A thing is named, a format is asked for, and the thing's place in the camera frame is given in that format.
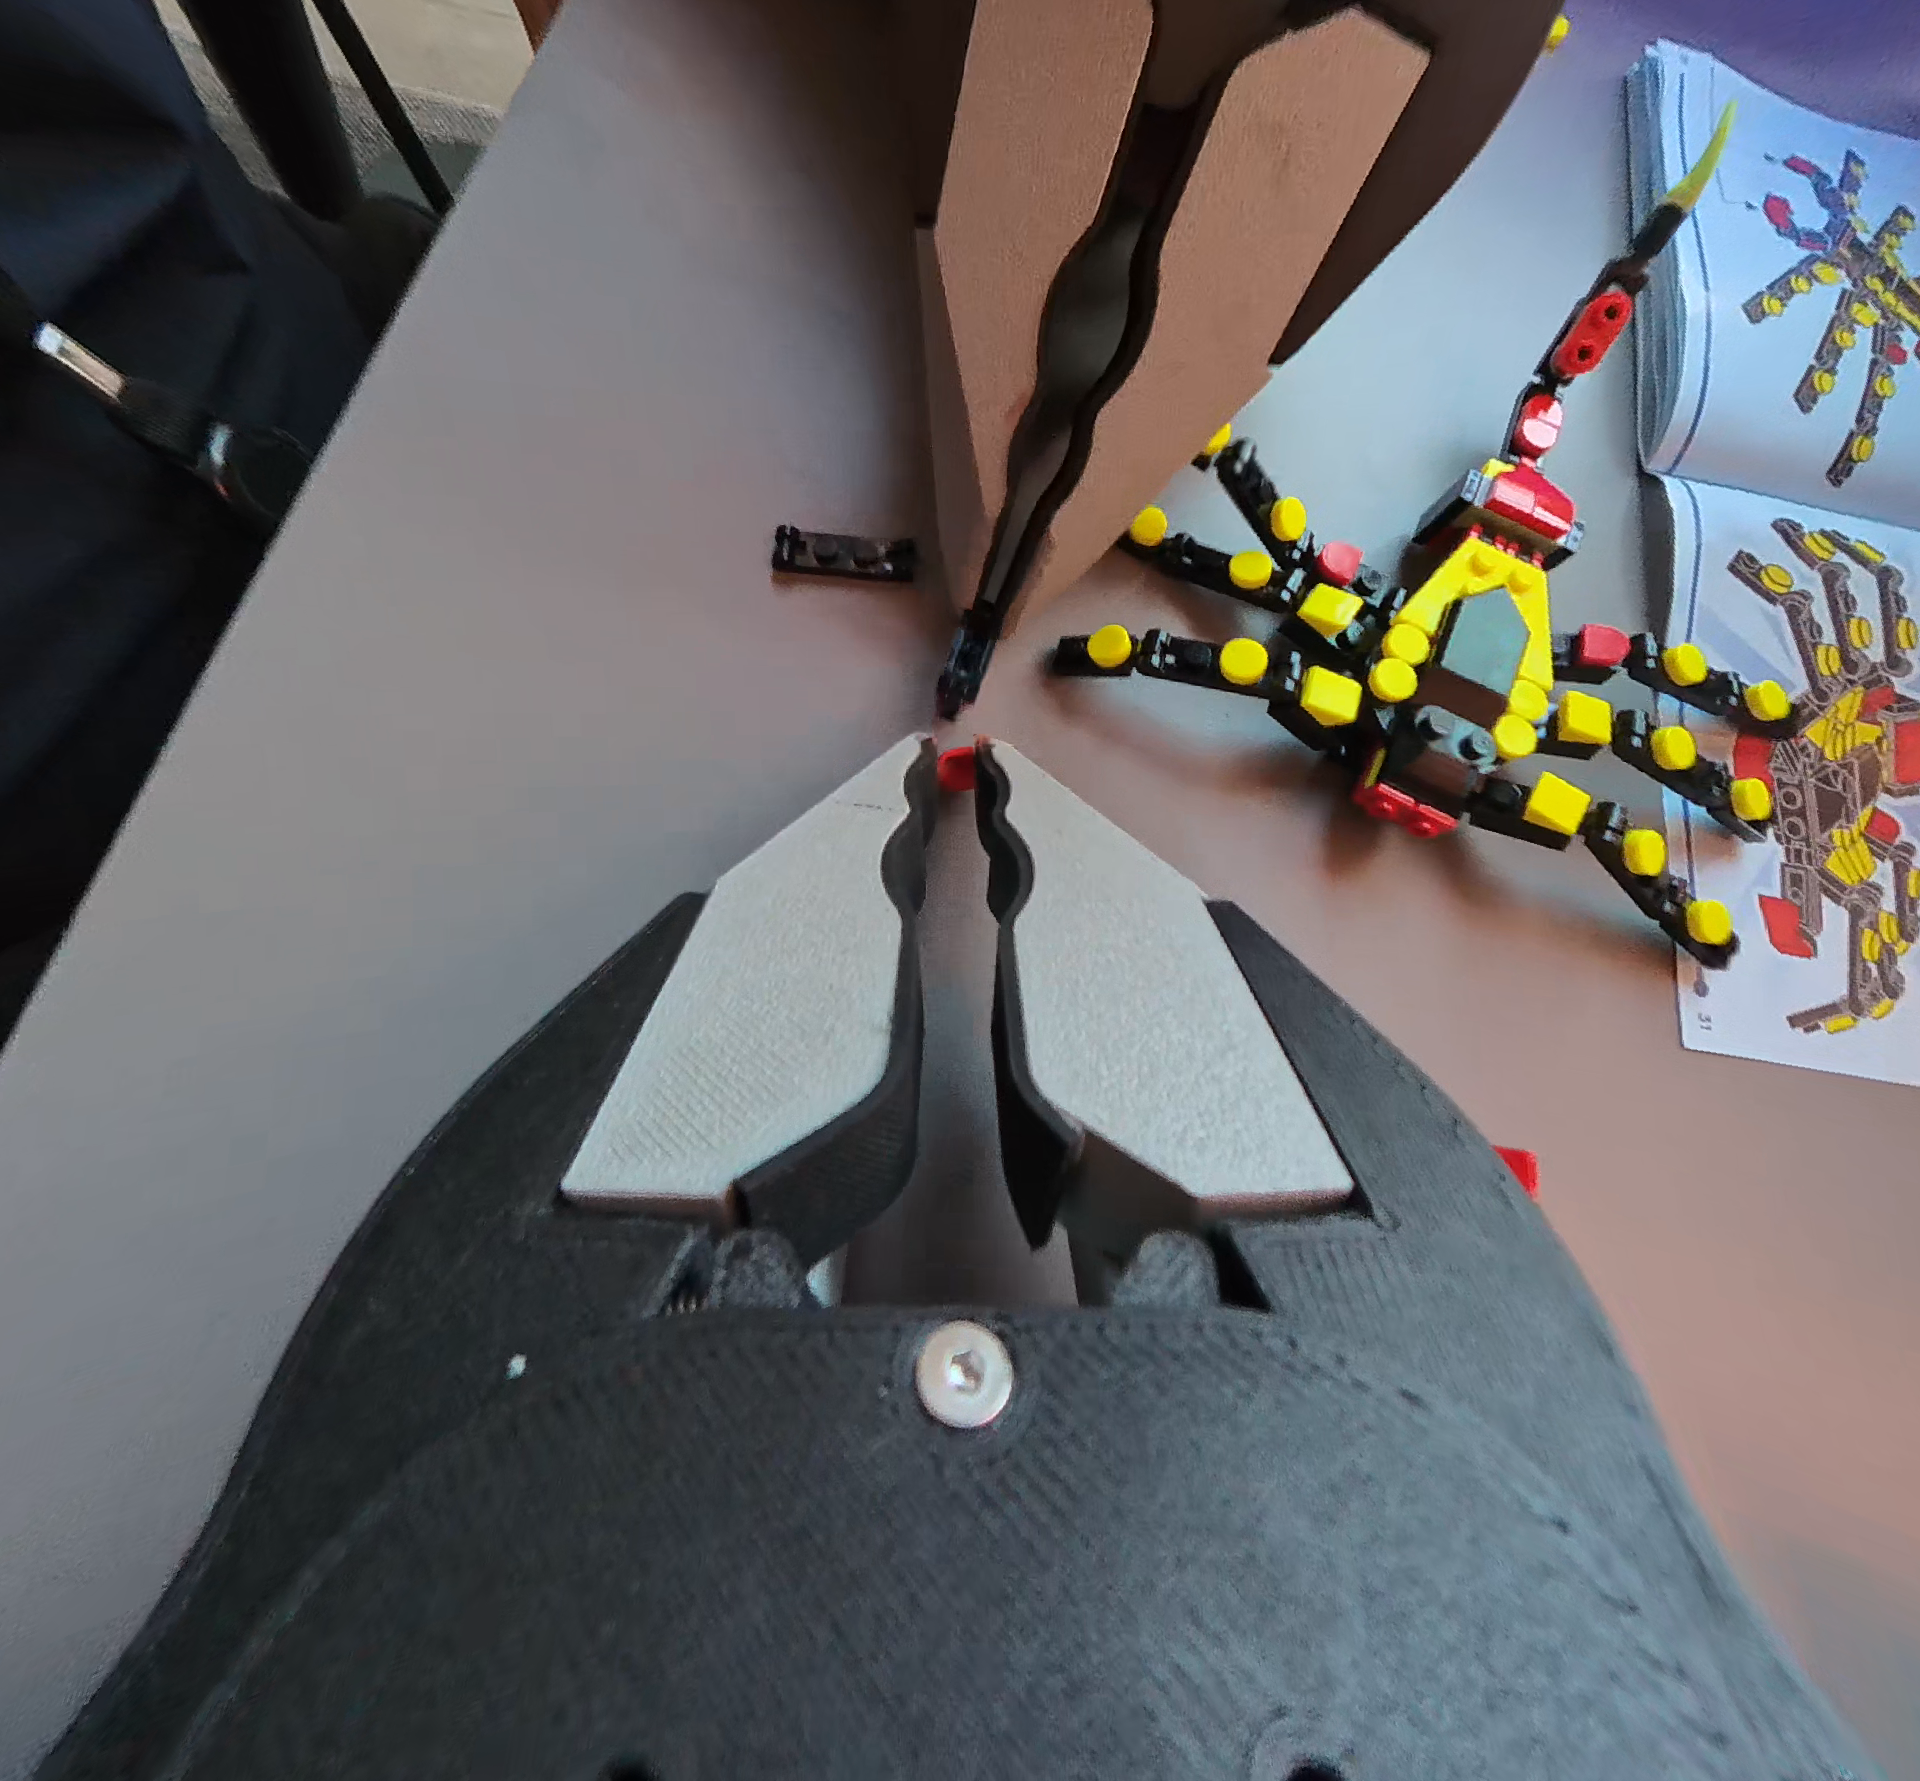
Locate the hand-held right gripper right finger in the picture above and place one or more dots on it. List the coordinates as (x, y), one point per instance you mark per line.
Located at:
(1170, 1047)

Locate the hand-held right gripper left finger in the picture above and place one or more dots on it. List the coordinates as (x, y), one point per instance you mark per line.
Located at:
(750, 1030)

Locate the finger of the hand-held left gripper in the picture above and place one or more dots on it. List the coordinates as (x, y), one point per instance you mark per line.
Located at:
(1275, 206)
(1035, 130)

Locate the small red lego piece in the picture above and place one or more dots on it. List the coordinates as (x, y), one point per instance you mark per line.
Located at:
(956, 766)

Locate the small black lego piece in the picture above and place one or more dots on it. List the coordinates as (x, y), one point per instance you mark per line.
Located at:
(961, 671)

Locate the red square lego brick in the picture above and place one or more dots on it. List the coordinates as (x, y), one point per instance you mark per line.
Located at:
(1518, 1169)

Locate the black yellow lego scorpion model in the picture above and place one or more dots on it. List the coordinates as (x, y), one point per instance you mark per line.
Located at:
(1509, 521)

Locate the lego instruction booklet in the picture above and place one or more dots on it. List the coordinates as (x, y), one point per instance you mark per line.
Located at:
(1770, 356)

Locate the flat black lego plate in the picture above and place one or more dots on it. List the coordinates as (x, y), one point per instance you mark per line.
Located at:
(844, 555)

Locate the person's black chair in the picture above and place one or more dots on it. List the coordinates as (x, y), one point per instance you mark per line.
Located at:
(255, 40)

